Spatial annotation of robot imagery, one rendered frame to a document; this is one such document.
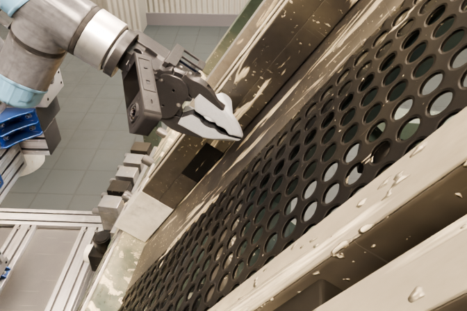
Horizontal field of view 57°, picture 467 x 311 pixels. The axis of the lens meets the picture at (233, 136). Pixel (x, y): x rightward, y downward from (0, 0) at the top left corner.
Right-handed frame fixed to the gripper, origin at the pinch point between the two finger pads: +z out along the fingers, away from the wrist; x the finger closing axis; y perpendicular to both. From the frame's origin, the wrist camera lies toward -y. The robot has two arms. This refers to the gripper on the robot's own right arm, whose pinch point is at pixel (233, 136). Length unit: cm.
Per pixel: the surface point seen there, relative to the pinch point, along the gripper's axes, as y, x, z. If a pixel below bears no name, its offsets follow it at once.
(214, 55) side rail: 78, 30, -3
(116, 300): -8.1, 37.9, 1.4
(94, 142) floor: 148, 161, -26
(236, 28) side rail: 78, 18, -2
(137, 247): 3.8, 38.0, 1.2
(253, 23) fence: 54, 5, -1
